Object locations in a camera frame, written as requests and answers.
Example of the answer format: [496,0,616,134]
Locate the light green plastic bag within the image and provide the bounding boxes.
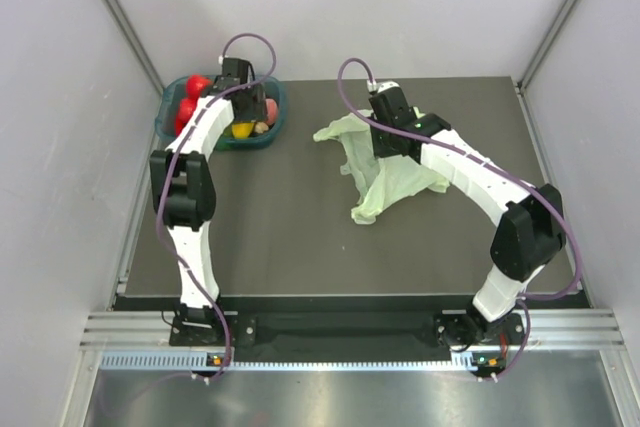
[313,113,450,225]

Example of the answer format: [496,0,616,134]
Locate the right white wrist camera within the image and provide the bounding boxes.
[366,80,399,95]

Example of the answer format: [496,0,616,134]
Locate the teal plastic basket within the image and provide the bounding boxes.
[154,76,288,151]

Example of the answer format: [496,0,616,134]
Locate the grey slotted cable duct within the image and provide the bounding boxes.
[100,351,504,373]

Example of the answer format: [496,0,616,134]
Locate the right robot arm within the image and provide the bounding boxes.
[368,81,566,348]

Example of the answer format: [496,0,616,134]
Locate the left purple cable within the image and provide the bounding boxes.
[154,32,278,381]

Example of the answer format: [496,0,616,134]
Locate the upper red fake apple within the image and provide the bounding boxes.
[185,74,212,99]

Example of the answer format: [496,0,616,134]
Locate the yellow fake mango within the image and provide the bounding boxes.
[231,122,255,140]

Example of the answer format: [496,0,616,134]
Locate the purple cable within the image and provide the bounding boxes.
[154,32,278,381]
[336,58,584,381]

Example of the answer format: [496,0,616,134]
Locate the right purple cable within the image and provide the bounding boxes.
[336,58,584,381]

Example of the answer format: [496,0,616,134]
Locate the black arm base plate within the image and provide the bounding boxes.
[170,312,525,352]

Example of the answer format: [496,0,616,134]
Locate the pink fake peach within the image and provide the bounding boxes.
[265,98,279,126]

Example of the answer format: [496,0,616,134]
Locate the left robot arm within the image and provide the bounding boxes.
[149,57,267,346]

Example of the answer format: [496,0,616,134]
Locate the beige fake mushroom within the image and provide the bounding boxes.
[254,122,270,135]

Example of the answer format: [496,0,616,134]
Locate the aluminium frame rail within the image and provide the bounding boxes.
[80,311,172,349]

